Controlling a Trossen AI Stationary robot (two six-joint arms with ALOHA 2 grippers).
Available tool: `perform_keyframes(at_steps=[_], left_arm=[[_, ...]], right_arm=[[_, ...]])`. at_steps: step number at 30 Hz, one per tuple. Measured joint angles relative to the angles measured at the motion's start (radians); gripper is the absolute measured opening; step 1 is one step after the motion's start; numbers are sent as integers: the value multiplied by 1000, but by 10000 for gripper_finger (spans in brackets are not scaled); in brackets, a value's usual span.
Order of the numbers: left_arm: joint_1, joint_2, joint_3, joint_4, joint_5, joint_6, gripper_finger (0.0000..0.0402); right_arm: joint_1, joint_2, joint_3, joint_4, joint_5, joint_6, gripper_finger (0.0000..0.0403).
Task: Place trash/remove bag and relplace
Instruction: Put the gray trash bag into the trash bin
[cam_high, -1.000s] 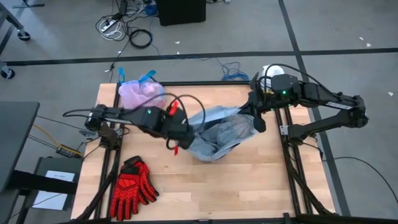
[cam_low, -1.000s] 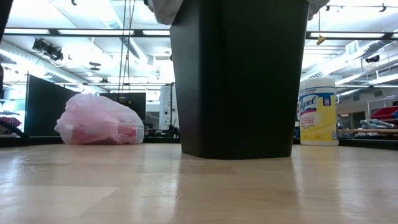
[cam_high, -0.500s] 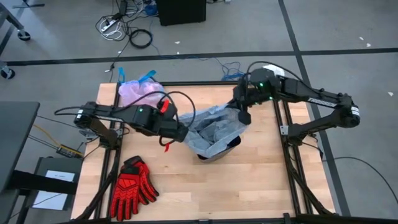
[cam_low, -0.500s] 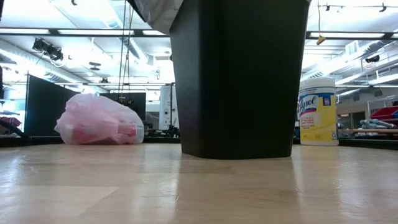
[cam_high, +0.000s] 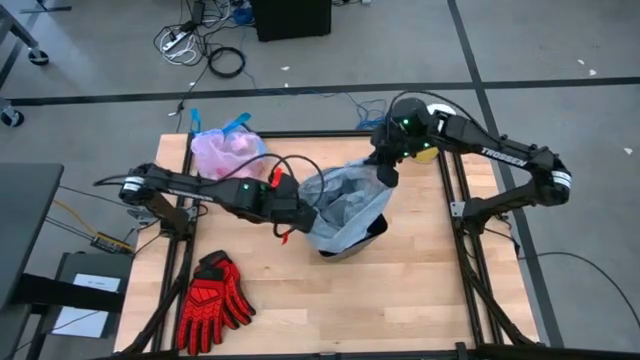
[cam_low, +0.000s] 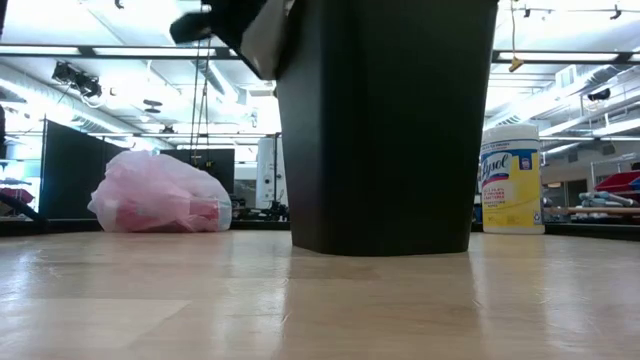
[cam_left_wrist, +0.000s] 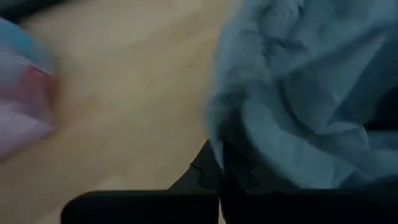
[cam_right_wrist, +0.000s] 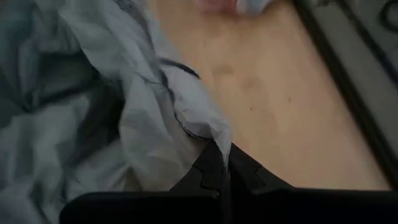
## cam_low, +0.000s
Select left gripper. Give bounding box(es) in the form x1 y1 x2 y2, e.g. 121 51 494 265
169 0 277 81

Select translucent pink trash bag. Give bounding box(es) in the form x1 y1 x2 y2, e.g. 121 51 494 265
87 149 234 235

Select black plastic trash bin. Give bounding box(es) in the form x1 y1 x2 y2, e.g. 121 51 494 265
274 0 500 258

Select low black partition panel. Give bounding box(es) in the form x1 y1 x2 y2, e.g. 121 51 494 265
159 147 236 197

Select white cylindrical tank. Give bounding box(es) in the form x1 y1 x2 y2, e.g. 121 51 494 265
254 136 290 211

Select long ceiling light strip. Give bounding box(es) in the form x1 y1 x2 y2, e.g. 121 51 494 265
492 49 640 65
0 43 241 59

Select black ceiling device cluster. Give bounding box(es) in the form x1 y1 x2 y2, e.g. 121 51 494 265
51 61 104 100

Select wide black partition panel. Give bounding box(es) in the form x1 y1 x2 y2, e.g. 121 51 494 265
38 117 129 221

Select hanging yellow tag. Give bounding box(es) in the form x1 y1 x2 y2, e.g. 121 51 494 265
507 0 525 74

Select yellow Lysol wipes canister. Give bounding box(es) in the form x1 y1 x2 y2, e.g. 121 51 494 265
478 123 547 236

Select wooden workbench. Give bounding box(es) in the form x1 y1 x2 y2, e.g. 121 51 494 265
542 205 640 225

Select blue grey cloth rolls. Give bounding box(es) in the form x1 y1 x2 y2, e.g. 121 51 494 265
578 190 640 209

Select red blue storage bins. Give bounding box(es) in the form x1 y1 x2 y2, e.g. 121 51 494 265
593 169 640 194

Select hanging thin ropes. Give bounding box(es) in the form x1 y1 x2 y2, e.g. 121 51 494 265
188 39 220 169

